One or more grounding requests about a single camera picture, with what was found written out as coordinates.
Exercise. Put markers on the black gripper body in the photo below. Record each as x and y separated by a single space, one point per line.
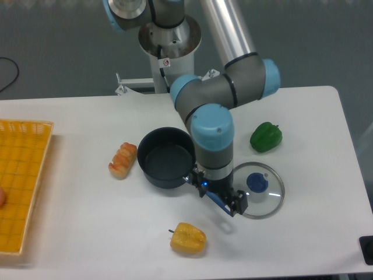
222 188

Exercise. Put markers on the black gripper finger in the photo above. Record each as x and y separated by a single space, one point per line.
237 202

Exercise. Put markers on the yellow bell pepper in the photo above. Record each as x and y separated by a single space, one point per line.
187 238

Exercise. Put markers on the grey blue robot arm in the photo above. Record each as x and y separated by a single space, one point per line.
202 155

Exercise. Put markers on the green bell pepper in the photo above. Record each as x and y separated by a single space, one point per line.
266 137

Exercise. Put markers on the glass lid blue knob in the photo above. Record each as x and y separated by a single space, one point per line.
263 187

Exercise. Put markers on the orange bread loaf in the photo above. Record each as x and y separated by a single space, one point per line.
123 160

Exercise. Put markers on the black device table corner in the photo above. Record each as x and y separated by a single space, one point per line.
366 244

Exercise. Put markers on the yellow woven basket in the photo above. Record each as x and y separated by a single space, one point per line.
24 147

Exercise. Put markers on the orange item in basket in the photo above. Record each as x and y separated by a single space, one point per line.
2 196

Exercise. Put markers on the dark saucepan blue handle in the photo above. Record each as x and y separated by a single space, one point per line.
166 155

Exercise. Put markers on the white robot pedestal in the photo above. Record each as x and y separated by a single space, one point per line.
171 55

